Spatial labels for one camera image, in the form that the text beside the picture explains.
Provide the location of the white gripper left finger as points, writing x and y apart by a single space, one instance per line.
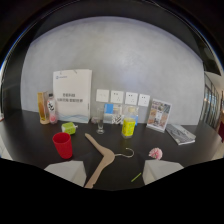
68 170

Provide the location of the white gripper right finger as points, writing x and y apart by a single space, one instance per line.
160 168

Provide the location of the glass cylinder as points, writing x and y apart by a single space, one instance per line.
100 120

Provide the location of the pink flower ball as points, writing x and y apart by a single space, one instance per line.
155 153

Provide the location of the red plastic cup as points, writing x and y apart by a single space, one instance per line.
63 145

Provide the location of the green thin stick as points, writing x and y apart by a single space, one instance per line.
136 177

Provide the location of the wooden clothes hanger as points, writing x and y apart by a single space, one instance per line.
101 156

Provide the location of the grey magazine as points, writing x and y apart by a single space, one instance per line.
180 134

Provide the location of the standing colourful brochure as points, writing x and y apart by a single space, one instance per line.
159 115

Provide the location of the yellow juice bottle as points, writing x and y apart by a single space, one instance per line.
128 125

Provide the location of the clear bottle with pink cap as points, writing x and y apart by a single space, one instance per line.
52 109

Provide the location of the amber tall bottle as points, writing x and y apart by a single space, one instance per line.
43 108

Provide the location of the blue and white packet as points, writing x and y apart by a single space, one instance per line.
112 114

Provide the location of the white paper shopping bag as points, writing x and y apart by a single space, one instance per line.
72 95

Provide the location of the white wall socket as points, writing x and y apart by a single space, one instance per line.
131 98
144 100
102 95
117 96

